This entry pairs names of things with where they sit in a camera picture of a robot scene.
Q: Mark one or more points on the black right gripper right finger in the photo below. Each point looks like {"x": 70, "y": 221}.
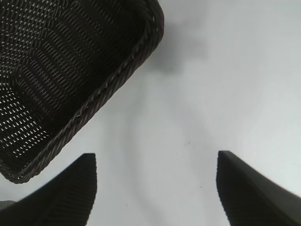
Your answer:
{"x": 254, "y": 202}

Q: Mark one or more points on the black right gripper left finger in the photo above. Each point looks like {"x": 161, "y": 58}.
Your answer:
{"x": 61, "y": 202}

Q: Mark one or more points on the dark brown wicker basket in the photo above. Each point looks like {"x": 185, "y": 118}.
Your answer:
{"x": 58, "y": 70}

